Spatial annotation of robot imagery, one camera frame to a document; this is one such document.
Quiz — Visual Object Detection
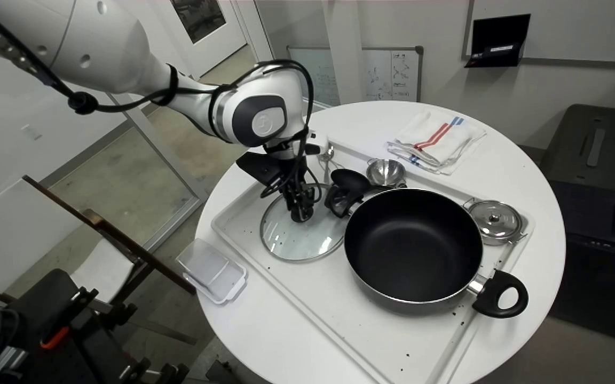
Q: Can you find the white rectangular tray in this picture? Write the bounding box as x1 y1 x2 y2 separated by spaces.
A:
210 136 538 384

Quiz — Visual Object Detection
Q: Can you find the black plastic ladle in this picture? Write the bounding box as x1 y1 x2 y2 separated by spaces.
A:
323 167 374 219

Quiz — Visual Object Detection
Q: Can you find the glass lid with black knob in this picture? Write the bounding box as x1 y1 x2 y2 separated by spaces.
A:
258 193 351 264

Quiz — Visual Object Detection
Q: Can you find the round steel cup with knob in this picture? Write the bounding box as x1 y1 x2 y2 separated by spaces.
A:
464 198 530 247

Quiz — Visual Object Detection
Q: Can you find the dark framed poster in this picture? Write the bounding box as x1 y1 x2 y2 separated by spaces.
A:
169 0 228 45

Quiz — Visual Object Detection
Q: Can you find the white striped cloth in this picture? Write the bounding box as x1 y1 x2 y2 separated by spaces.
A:
384 111 487 177

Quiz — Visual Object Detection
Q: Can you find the black pot with loop handle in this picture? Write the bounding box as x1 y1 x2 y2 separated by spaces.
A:
342 187 530 321

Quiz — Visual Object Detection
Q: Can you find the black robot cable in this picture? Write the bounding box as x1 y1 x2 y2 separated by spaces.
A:
0 3 326 210

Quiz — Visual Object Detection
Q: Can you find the black equipment stand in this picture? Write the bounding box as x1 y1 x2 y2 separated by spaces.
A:
0 176 196 384

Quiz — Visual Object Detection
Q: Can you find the black marker tray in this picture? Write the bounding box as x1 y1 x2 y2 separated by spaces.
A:
464 11 535 70

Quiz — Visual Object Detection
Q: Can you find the small steel measuring cup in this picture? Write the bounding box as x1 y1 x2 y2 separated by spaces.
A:
366 159 409 190

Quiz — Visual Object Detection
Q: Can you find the small leaning whiteboard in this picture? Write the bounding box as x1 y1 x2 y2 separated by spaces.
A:
284 45 426 109

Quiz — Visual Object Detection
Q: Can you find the dark green bin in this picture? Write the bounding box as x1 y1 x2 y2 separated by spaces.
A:
540 103 615 194

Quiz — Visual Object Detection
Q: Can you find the steel measuring spoon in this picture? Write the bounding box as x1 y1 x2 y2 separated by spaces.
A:
316 136 341 179

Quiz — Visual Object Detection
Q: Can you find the white door with glass pane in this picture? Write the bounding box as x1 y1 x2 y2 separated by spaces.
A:
0 41 210 294

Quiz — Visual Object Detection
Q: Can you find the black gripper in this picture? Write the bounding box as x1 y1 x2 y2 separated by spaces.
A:
275 139 319 225

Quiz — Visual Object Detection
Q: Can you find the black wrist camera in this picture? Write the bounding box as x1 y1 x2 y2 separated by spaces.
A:
235 149 289 187

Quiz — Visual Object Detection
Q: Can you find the clear plastic container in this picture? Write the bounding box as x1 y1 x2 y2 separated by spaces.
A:
175 240 251 307

